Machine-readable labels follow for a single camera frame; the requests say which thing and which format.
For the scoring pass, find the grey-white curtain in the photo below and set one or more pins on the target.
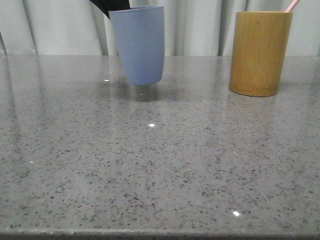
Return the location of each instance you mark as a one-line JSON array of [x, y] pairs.
[[192, 27]]

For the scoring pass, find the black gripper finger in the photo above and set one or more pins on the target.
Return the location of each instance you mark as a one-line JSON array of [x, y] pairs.
[[111, 5]]

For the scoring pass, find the bamboo wooden cup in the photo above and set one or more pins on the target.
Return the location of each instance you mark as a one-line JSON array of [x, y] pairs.
[[259, 48]]

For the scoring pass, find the blue plastic cup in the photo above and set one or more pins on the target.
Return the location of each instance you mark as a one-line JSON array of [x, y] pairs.
[[140, 39]]

